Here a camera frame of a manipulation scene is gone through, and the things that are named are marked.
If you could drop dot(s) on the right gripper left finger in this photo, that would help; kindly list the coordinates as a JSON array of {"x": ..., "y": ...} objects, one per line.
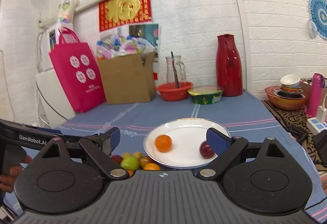
[{"x": 98, "y": 149}]

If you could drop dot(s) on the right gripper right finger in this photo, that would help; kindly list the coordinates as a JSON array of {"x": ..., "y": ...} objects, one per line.
[{"x": 228, "y": 150}]

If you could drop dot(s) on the dark red plum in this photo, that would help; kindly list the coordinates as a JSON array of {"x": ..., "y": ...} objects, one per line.
[{"x": 206, "y": 151}]

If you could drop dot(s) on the brown kiwi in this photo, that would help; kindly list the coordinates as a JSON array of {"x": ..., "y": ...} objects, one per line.
[
  {"x": 138, "y": 155},
  {"x": 124, "y": 155}
]

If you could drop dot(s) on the green apple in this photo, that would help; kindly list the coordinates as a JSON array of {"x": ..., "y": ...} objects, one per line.
[{"x": 130, "y": 163}]

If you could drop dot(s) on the red green small fruit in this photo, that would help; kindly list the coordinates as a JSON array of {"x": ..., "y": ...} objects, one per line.
[{"x": 144, "y": 161}]

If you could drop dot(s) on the large orange mandarin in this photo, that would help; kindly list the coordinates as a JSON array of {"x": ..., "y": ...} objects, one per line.
[{"x": 152, "y": 167}]

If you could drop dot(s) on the orange tangerine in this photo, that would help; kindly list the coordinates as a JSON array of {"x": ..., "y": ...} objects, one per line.
[{"x": 163, "y": 143}]

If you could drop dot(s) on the person's left hand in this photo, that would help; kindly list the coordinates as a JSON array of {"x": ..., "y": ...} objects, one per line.
[{"x": 8, "y": 181}]

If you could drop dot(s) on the blue striped tablecloth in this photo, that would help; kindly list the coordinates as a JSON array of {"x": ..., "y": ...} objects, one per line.
[{"x": 275, "y": 181}]

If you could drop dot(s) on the white round plate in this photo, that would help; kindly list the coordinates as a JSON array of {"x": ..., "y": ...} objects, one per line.
[{"x": 187, "y": 135}]

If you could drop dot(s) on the white appliance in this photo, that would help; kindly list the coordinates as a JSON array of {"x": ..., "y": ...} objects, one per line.
[{"x": 53, "y": 107}]

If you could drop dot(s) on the green instant noodle bowl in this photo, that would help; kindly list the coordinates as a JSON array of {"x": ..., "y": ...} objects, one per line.
[{"x": 205, "y": 95}]

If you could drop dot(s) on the brown cardboard box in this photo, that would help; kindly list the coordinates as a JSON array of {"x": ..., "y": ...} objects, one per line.
[{"x": 128, "y": 79}]

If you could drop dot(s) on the orange patterned bowl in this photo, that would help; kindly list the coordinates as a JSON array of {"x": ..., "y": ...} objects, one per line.
[{"x": 284, "y": 101}]

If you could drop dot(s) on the red plastic basket bowl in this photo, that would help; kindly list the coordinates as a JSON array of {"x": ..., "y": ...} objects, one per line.
[{"x": 169, "y": 92}]

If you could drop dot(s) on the red thermos jug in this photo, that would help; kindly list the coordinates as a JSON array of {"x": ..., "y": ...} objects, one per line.
[{"x": 228, "y": 66}]

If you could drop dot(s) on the black stirrer in pitcher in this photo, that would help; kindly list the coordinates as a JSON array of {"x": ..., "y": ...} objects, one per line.
[{"x": 174, "y": 70}]

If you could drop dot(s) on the pink shopping bag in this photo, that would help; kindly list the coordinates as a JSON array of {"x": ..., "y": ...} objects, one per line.
[{"x": 77, "y": 71}]

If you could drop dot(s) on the white power strip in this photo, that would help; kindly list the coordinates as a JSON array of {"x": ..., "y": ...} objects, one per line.
[{"x": 315, "y": 126}]

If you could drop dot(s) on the glass pitcher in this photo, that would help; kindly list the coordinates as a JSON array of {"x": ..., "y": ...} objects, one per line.
[{"x": 180, "y": 67}]

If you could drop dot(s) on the white small bowl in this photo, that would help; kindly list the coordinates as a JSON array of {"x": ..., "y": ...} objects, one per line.
[{"x": 290, "y": 80}]

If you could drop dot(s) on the colourful floral cloth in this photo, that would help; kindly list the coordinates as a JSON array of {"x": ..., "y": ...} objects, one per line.
[{"x": 117, "y": 45}]

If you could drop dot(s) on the pink thermos bottle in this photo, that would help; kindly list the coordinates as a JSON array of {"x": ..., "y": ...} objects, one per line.
[{"x": 317, "y": 86}]

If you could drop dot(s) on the photo calendar poster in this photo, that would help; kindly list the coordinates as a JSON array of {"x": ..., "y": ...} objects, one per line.
[{"x": 148, "y": 32}]

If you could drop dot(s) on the red gold fu poster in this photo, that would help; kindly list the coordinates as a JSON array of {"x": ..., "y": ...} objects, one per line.
[{"x": 114, "y": 13}]

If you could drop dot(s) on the blue paper fan decoration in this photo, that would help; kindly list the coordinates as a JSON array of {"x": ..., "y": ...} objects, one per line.
[{"x": 317, "y": 18}]

